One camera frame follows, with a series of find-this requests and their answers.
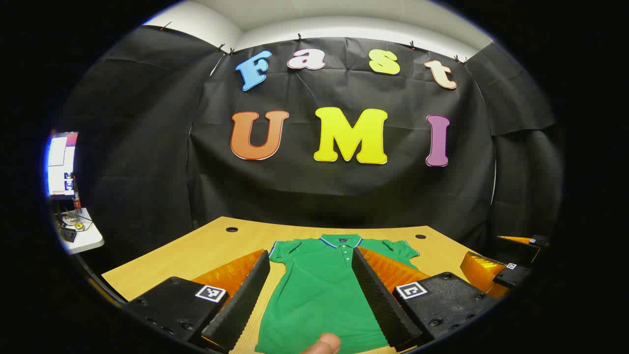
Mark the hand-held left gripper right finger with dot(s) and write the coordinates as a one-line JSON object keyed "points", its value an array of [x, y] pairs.
{"points": [[378, 300]]}

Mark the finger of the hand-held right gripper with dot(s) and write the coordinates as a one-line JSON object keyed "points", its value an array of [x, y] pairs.
{"points": [[511, 278], [521, 251]]}

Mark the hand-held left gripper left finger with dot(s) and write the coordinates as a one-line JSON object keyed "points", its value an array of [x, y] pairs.
{"points": [[245, 300]]}

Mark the green T-shirt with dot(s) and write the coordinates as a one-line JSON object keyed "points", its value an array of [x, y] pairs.
{"points": [[314, 285]]}

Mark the black backdrop cloth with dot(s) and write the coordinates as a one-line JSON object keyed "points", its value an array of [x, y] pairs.
{"points": [[344, 191]]}

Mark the white side table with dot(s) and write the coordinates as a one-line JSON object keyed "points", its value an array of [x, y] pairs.
{"points": [[88, 238]]}

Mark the small black device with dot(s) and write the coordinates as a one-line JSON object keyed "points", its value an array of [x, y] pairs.
{"points": [[69, 235]]}

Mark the red bottle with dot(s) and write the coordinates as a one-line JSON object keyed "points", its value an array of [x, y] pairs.
{"points": [[76, 199]]}

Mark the computer monitor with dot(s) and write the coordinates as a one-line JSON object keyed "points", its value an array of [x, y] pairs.
{"points": [[61, 164]]}

